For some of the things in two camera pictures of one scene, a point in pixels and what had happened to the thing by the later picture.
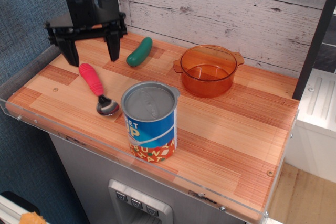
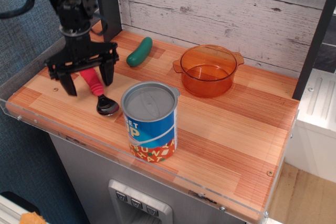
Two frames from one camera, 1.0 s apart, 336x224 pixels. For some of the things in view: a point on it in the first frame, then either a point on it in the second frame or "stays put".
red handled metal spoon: (105, 106) stays put
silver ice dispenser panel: (132, 205) stays put
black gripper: (85, 20) to (80, 51)
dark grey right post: (315, 42) stays put
